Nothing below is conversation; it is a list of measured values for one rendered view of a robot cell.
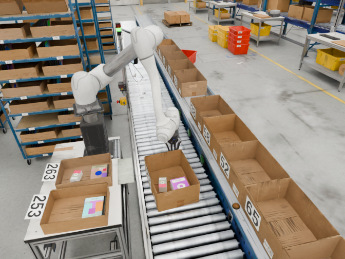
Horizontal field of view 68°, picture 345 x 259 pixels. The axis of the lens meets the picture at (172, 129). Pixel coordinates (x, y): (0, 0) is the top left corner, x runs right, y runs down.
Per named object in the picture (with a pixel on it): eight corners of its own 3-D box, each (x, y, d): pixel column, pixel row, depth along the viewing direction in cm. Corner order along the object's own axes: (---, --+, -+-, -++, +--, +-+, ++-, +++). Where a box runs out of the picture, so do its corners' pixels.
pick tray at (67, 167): (63, 169, 204) (60, 159, 199) (112, 162, 211) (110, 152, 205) (58, 195, 181) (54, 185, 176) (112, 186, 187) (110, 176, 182)
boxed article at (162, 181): (158, 191, 180) (158, 187, 178) (159, 182, 189) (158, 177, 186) (166, 191, 180) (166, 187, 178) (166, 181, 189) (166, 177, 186)
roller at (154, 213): (144, 210, 171) (144, 210, 166) (217, 197, 179) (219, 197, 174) (145, 218, 170) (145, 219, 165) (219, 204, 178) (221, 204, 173)
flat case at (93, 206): (81, 222, 159) (80, 221, 158) (85, 199, 175) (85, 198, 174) (103, 219, 160) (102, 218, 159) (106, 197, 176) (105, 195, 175)
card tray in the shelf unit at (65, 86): (49, 92, 286) (46, 84, 281) (55, 82, 312) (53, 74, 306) (85, 89, 291) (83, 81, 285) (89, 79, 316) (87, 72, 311)
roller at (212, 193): (144, 207, 170) (145, 212, 173) (217, 194, 178) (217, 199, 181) (143, 201, 174) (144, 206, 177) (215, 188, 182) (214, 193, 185)
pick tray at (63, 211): (54, 200, 178) (50, 189, 172) (110, 192, 182) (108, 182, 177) (43, 235, 154) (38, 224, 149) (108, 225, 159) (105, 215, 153)
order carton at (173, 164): (145, 173, 198) (143, 156, 189) (181, 165, 205) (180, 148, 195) (157, 212, 166) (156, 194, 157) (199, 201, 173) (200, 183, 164)
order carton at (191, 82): (173, 84, 312) (173, 70, 303) (196, 81, 317) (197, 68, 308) (181, 97, 280) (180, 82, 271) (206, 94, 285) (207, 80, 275)
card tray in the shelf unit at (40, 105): (11, 113, 289) (7, 106, 283) (18, 102, 314) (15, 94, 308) (49, 109, 296) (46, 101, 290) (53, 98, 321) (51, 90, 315)
